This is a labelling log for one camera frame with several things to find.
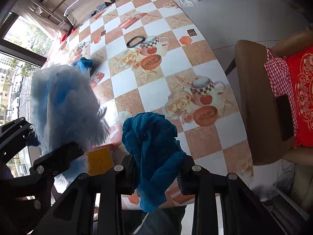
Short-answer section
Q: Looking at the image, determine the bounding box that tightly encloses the brown chair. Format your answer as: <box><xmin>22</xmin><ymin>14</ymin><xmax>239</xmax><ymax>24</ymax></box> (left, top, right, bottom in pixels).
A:
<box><xmin>227</xmin><ymin>30</ymin><xmax>312</xmax><ymax>165</ymax></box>

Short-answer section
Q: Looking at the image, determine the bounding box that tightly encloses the red gingham cloth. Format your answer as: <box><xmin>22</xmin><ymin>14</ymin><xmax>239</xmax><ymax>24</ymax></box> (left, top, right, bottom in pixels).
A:
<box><xmin>264</xmin><ymin>47</ymin><xmax>298</xmax><ymax>136</ymax></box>

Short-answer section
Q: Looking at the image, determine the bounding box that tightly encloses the black hair tie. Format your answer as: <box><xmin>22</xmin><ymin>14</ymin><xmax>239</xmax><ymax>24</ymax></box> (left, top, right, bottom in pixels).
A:
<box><xmin>126</xmin><ymin>35</ymin><xmax>147</xmax><ymax>49</ymax></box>

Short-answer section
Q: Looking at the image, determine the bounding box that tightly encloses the red embroidered cushion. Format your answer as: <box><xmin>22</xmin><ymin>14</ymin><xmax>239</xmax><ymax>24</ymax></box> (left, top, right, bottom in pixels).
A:
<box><xmin>286</xmin><ymin>46</ymin><xmax>312</xmax><ymax>147</ymax></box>

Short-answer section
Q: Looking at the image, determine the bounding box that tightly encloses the blue cloth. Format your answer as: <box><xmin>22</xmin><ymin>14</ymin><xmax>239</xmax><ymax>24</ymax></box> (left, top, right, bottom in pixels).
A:
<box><xmin>122</xmin><ymin>112</ymin><xmax>187</xmax><ymax>213</ymax></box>
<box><xmin>72</xmin><ymin>57</ymin><xmax>93</xmax><ymax>76</ymax></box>

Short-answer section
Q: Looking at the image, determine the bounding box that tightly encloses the checkered patterned tablecloth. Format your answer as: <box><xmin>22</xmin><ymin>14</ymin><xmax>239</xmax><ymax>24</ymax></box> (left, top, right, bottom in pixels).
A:
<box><xmin>40</xmin><ymin>0</ymin><xmax>255</xmax><ymax>211</ymax></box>

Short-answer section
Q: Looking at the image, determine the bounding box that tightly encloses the pink patterned cardboard box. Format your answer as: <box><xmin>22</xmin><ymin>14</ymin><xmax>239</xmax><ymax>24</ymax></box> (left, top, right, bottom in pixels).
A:
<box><xmin>86</xmin><ymin>143</ymin><xmax>118</xmax><ymax>176</ymax></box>

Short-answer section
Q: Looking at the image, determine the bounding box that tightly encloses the light blue fluffy scrunchie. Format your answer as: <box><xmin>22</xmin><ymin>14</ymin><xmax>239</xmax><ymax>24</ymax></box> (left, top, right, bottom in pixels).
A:
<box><xmin>29</xmin><ymin>65</ymin><xmax>109</xmax><ymax>155</ymax></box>

